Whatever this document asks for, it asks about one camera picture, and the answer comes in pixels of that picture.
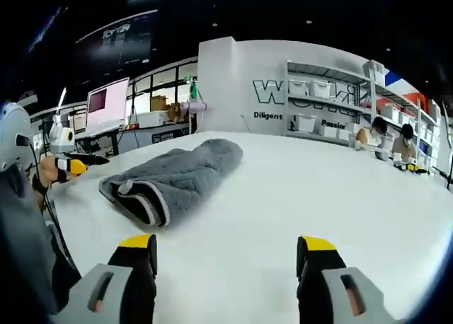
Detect brown cardboard boxes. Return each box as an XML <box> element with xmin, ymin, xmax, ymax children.
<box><xmin>150</xmin><ymin>96</ymin><xmax>191</xmax><ymax>122</ymax></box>

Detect grey metal shelving rack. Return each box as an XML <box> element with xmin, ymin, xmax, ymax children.
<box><xmin>282</xmin><ymin>59</ymin><xmax>377</xmax><ymax>145</ymax></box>
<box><xmin>364</xmin><ymin>59</ymin><xmax>444</xmax><ymax>166</ymax></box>

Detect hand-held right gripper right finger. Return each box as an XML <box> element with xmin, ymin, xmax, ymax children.
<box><xmin>296</xmin><ymin>235</ymin><xmax>394</xmax><ymax>324</ymax></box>

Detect white chest device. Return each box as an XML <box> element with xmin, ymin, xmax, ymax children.
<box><xmin>0</xmin><ymin>101</ymin><xmax>35</xmax><ymax>173</ymax></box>

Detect dark hanging display screen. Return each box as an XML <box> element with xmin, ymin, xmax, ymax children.
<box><xmin>74</xmin><ymin>8</ymin><xmax>159</xmax><ymax>67</ymax></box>

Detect grey fluffy towel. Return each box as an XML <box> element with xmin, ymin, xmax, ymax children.
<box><xmin>98</xmin><ymin>138</ymin><xmax>244</xmax><ymax>228</ymax></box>

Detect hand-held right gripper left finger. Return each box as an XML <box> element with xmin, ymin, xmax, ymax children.
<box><xmin>67</xmin><ymin>233</ymin><xmax>159</xmax><ymax>324</ymax></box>

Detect black tripod stand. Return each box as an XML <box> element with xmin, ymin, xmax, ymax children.
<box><xmin>438</xmin><ymin>100</ymin><xmax>453</xmax><ymax>191</ymax></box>

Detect dark wristband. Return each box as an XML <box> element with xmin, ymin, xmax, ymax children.
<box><xmin>32</xmin><ymin>175</ymin><xmax>49</xmax><ymax>195</ymax></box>

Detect person's left hand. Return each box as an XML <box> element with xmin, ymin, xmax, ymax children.
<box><xmin>37</xmin><ymin>156</ymin><xmax>68</xmax><ymax>188</ymax></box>

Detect large monitor screen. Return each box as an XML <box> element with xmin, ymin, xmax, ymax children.
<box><xmin>86</xmin><ymin>76</ymin><xmax>131</xmax><ymax>128</ymax></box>

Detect metal shelf with white bins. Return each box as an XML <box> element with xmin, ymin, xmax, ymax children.
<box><xmin>292</xmin><ymin>60</ymin><xmax>442</xmax><ymax>158</ymax></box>

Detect purple roll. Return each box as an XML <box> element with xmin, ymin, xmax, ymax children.
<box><xmin>180</xmin><ymin>102</ymin><xmax>209</xmax><ymax>114</ymax></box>

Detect white table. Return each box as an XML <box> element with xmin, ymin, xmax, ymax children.
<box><xmin>45</xmin><ymin>129</ymin><xmax>453</xmax><ymax>321</ymax></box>

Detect black front counter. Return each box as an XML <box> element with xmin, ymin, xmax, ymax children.
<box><xmin>116</xmin><ymin>124</ymin><xmax>193</xmax><ymax>156</ymax></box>

